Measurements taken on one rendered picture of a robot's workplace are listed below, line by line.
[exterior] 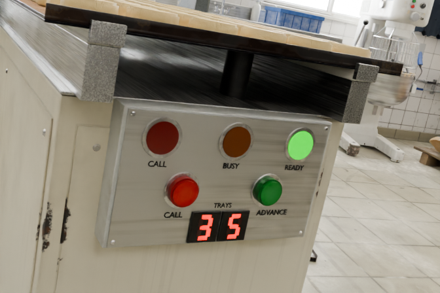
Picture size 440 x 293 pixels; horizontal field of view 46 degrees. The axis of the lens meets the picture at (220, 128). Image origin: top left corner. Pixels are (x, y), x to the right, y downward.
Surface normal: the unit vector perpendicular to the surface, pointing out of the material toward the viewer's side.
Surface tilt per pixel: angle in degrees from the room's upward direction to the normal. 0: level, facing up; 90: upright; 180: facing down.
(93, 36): 90
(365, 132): 78
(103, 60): 90
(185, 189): 90
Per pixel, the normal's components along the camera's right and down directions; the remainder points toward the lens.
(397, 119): 0.30, 0.27
